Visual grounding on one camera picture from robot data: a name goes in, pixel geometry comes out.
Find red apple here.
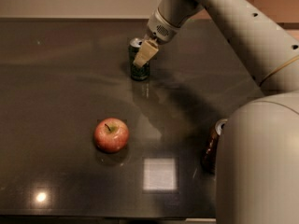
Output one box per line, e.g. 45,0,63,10
93,118,129,153

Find green soda can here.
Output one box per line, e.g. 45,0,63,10
128,37,150,81

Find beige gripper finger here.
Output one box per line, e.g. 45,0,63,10
133,38,159,67

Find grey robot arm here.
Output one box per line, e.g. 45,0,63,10
134,0,299,224

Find brown soda can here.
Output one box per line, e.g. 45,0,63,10
201,119,228,174

